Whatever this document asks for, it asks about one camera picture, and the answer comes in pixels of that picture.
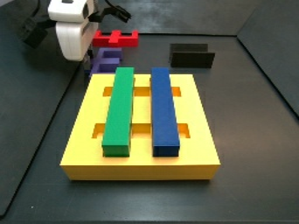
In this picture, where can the yellow slotted board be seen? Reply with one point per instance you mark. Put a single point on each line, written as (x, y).
(196, 162)

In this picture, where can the purple comb-shaped block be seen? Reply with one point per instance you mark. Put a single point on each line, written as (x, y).
(105, 62)

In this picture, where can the red comb-shaped block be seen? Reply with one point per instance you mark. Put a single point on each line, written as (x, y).
(116, 39)

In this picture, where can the black fixture stand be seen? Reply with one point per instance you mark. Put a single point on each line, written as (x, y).
(191, 56)

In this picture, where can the blue long bar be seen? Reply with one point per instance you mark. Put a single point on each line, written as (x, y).
(165, 140)

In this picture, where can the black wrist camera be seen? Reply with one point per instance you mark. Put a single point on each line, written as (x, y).
(116, 11)
(33, 30)

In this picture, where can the green long bar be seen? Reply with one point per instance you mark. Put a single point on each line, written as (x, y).
(119, 116)

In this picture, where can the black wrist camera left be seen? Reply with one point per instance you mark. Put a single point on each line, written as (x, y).
(33, 30)

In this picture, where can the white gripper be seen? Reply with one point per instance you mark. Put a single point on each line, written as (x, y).
(74, 30)

